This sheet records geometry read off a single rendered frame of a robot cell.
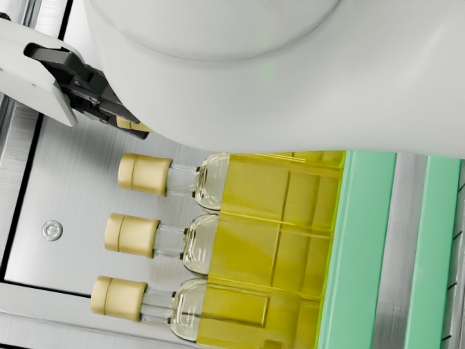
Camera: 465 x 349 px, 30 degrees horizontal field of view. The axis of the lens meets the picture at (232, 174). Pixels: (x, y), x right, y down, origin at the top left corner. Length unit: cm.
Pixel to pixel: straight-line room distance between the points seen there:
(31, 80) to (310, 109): 51
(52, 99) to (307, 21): 54
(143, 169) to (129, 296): 11
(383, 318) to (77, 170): 43
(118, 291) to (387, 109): 49
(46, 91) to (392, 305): 36
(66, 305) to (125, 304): 16
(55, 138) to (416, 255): 46
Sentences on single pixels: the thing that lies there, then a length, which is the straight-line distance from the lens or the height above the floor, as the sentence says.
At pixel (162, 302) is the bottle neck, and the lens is 76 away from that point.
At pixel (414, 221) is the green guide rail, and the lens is 65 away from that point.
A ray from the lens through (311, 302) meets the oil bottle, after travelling 74.
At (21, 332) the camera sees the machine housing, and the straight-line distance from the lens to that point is 95.
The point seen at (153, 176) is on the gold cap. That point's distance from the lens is 78.
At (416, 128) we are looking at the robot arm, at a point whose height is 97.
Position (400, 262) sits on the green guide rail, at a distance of 64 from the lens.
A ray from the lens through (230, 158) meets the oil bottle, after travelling 76.
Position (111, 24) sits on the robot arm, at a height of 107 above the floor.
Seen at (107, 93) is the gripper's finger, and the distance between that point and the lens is 79.
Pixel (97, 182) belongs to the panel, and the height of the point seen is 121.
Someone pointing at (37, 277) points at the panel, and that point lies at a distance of 93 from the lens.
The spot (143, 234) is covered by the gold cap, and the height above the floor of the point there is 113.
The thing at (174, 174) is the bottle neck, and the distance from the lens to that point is 78.
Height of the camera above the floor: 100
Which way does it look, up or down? 4 degrees up
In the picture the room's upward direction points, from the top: 81 degrees counter-clockwise
